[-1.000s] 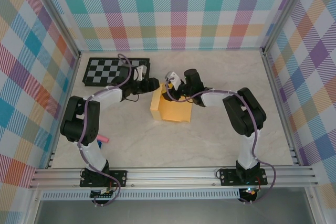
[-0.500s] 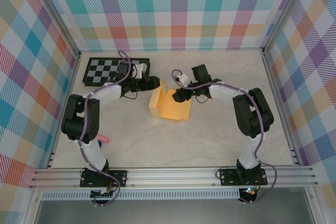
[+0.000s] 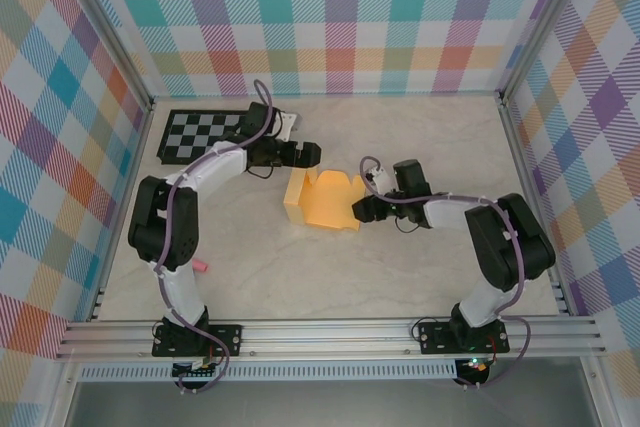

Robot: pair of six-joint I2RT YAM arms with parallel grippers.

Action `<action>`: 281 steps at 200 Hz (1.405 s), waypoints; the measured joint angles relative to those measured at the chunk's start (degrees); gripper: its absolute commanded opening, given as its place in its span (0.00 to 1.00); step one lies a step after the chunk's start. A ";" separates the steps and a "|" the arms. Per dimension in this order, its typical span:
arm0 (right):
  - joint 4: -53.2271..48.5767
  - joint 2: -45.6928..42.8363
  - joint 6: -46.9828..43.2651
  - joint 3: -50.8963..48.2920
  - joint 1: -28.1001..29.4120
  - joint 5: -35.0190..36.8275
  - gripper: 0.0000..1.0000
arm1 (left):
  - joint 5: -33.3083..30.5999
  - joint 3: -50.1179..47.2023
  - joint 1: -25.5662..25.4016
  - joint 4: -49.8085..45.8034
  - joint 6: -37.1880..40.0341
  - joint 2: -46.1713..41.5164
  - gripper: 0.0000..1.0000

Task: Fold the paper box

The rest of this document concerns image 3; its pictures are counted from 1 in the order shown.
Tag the yellow paper box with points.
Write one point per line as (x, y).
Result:
(325, 202)

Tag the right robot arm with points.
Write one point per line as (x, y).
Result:
(450, 212)

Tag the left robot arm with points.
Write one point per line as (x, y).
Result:
(215, 164)

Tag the black grey checkerboard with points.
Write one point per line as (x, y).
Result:
(200, 137)

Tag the pink block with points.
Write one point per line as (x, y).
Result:
(200, 265)

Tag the right controller board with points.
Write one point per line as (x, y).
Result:
(475, 366)

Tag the controller board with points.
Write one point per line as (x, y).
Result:
(475, 366)
(197, 372)

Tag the grey metal lower panel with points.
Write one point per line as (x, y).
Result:
(325, 407)

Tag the left controller board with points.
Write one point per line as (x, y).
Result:
(197, 372)

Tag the aluminium side rail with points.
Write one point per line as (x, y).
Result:
(131, 177)
(516, 147)

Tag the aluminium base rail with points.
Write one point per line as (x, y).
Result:
(325, 337)

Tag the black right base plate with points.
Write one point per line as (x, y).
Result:
(435, 337)

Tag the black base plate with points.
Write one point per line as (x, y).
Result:
(435, 337)
(225, 339)

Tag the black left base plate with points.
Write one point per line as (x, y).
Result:
(225, 339)

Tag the aluminium frame post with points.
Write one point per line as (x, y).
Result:
(540, 22)
(111, 22)

